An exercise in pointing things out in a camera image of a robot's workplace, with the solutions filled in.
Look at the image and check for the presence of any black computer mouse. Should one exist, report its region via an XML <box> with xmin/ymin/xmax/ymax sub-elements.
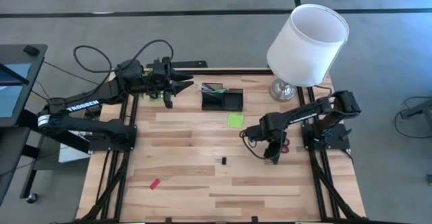
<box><xmin>22</xmin><ymin>45</ymin><xmax>41</xmax><ymax>57</ymax></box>

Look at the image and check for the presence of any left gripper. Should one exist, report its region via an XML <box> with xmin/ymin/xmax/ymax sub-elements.
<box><xmin>148</xmin><ymin>57</ymin><xmax>195</xmax><ymax>96</ymax></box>

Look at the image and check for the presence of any black lamp cord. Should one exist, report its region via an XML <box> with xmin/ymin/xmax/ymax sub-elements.
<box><xmin>312</xmin><ymin>84</ymin><xmax>335</xmax><ymax>99</ymax></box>

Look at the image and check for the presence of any green plant in white pot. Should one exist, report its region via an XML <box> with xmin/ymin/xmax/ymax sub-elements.
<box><xmin>140</xmin><ymin>67</ymin><xmax>169</xmax><ymax>103</ymax></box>

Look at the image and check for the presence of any desk monitor screen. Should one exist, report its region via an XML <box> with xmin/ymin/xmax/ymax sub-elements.
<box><xmin>0</xmin><ymin>63</ymin><xmax>32</xmax><ymax>119</ymax></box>

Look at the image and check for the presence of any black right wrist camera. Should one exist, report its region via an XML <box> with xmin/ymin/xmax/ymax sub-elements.
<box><xmin>271</xmin><ymin>148</ymin><xmax>283</xmax><ymax>166</ymax></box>

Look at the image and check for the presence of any black bracket bar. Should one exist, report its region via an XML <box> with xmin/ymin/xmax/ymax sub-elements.
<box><xmin>175</xmin><ymin>60</ymin><xmax>209</xmax><ymax>69</ymax></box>

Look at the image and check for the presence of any green sticky note pad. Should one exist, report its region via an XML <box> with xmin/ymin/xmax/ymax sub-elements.
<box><xmin>226</xmin><ymin>113</ymin><xmax>245</xmax><ymax>129</ymax></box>

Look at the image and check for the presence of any thin black floor cable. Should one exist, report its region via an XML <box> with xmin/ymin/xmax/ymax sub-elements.
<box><xmin>43</xmin><ymin>61</ymin><xmax>78</xmax><ymax>80</ymax></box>

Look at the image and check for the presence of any white shade silver table lamp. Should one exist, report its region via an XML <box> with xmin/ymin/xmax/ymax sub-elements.
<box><xmin>265</xmin><ymin>3</ymin><xmax>350</xmax><ymax>103</ymax></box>

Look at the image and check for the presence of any white box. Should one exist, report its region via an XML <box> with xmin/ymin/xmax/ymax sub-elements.
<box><xmin>59</xmin><ymin>131</ymin><xmax>91</xmax><ymax>164</ymax></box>

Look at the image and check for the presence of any black equipment stand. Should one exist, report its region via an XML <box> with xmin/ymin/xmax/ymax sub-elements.
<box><xmin>400</xmin><ymin>99</ymin><xmax>432</xmax><ymax>120</ymax></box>

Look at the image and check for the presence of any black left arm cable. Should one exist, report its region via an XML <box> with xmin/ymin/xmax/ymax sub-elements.
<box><xmin>73</xmin><ymin>39</ymin><xmax>175</xmax><ymax>83</ymax></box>

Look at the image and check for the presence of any black mesh desk organizer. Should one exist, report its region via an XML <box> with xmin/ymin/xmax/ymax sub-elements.
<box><xmin>201</xmin><ymin>82</ymin><xmax>244</xmax><ymax>112</ymax></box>

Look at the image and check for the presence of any black aluminium table frame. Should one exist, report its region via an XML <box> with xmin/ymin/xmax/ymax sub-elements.
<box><xmin>79</xmin><ymin>67</ymin><xmax>369</xmax><ymax>224</ymax></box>

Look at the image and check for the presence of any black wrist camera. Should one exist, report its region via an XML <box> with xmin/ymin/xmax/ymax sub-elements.
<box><xmin>271</xmin><ymin>148</ymin><xmax>283</xmax><ymax>166</ymax></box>
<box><xmin>163</xmin><ymin>91</ymin><xmax>174</xmax><ymax>109</ymax></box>

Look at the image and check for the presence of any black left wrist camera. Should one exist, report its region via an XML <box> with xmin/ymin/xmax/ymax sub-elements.
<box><xmin>163</xmin><ymin>91</ymin><xmax>174</xmax><ymax>109</ymax></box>

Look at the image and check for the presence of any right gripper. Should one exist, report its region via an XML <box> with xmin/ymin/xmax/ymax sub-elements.
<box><xmin>260</xmin><ymin>114</ymin><xmax>290</xmax><ymax>162</ymax></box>

